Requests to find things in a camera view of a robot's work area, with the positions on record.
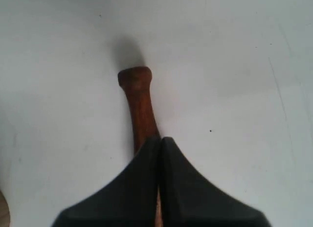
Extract brown wooden pestle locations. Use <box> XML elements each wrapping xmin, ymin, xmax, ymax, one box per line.
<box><xmin>117</xmin><ymin>66</ymin><xmax>162</xmax><ymax>227</ymax></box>

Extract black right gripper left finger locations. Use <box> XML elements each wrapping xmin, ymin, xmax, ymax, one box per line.
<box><xmin>55</xmin><ymin>136</ymin><xmax>160</xmax><ymax>227</ymax></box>

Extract brown wooden mortar cup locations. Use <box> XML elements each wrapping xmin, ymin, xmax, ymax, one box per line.
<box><xmin>0</xmin><ymin>192</ymin><xmax>10</xmax><ymax>227</ymax></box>

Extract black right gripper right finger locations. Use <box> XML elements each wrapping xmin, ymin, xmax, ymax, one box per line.
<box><xmin>160</xmin><ymin>137</ymin><xmax>271</xmax><ymax>227</ymax></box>

